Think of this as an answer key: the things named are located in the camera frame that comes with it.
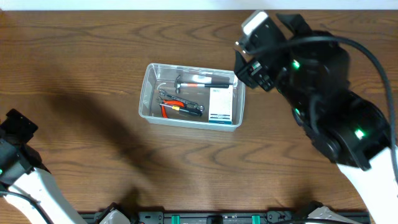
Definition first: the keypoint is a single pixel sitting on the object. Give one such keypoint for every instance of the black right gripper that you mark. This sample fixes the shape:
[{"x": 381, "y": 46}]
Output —
[{"x": 255, "y": 73}]

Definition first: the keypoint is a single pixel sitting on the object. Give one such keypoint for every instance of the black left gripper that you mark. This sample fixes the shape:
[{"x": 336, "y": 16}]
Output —
[{"x": 17, "y": 127}]

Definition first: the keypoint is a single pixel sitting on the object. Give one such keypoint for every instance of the white blue tool box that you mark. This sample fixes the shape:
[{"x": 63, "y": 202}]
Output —
[{"x": 220, "y": 108}]

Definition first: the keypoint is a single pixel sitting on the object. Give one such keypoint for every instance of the yellow black screwdriver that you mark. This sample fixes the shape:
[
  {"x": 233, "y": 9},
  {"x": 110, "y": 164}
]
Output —
[{"x": 188, "y": 111}]

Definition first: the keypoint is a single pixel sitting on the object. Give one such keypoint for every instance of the small hammer black handle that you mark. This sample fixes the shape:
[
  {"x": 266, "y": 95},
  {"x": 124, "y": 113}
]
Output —
[{"x": 179, "y": 83}]

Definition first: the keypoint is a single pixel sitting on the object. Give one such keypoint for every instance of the clear plastic container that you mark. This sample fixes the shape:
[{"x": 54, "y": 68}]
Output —
[{"x": 162, "y": 77}]

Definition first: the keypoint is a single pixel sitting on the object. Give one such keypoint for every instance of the red handled pliers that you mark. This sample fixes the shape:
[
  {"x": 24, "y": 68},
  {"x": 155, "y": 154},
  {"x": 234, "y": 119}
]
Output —
[{"x": 172, "y": 104}]

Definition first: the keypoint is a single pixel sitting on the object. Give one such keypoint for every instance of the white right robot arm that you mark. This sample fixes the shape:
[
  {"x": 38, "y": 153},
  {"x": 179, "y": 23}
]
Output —
[{"x": 356, "y": 136}]

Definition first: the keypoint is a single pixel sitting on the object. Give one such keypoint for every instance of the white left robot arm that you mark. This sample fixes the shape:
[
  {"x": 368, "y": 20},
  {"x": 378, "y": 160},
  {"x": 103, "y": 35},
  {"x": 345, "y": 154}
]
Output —
[{"x": 25, "y": 182}]

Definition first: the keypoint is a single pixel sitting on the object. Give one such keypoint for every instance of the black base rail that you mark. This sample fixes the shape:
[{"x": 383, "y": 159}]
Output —
[{"x": 311, "y": 211}]

